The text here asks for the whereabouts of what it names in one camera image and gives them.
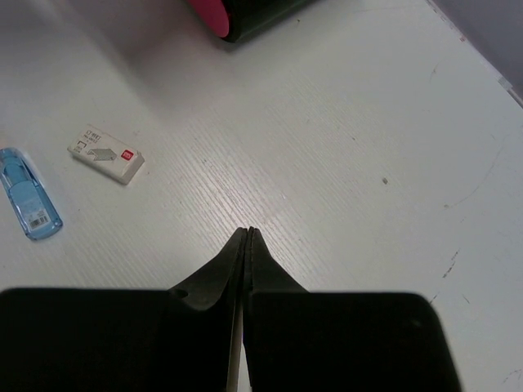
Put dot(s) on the black drawer cabinet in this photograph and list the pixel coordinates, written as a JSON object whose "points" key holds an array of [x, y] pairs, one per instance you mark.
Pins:
{"points": [[245, 18]]}

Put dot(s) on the white staples box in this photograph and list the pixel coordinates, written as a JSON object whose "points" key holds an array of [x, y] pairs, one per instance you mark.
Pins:
{"points": [[106, 154]]}

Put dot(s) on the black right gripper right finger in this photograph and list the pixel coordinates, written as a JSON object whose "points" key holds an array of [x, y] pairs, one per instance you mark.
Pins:
{"points": [[296, 340]]}

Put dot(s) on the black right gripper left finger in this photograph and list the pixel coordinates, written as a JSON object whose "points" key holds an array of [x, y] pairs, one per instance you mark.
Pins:
{"points": [[176, 339]]}

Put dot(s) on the blue correction tape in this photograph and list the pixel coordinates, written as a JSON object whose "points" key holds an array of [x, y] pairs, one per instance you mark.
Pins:
{"points": [[34, 210]]}

